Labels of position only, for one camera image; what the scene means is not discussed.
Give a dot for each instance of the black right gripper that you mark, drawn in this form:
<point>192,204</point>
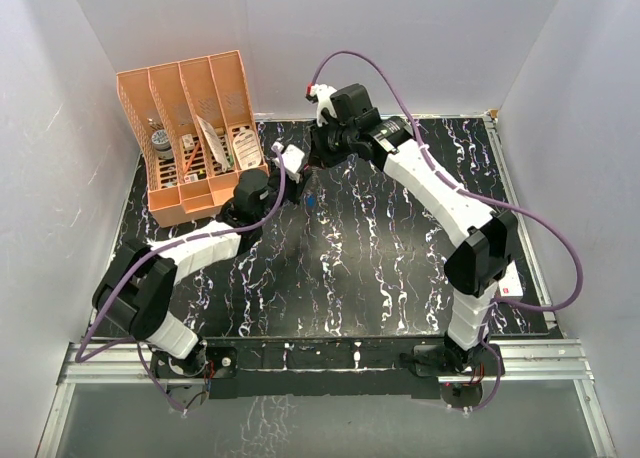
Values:
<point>320,156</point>

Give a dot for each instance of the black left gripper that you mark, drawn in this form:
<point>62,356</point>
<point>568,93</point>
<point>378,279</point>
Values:
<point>295,188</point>

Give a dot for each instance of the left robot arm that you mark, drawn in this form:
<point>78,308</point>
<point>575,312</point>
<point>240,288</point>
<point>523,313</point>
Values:
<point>137,288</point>

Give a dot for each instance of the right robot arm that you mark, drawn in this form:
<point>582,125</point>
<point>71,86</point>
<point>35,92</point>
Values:
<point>484,240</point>

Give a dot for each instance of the white packaged card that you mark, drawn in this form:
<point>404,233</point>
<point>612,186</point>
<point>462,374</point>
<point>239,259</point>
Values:
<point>216,144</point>

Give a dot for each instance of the peach plastic desk organizer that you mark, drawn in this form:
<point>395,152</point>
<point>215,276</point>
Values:
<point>169,96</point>

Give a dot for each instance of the round metal tin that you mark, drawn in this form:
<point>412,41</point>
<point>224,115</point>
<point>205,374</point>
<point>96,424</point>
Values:
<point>161,144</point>

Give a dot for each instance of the small white box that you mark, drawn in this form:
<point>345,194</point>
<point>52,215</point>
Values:
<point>510,286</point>

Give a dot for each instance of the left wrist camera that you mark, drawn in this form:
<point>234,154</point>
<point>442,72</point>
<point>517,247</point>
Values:
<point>293,159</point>

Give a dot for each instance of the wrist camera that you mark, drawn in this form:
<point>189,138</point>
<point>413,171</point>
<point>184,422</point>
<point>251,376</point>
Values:
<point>320,95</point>
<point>293,159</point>

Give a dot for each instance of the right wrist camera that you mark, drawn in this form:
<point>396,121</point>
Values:
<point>320,95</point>

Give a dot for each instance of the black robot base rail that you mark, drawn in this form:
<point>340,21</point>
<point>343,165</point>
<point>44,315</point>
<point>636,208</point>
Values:
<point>325,363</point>

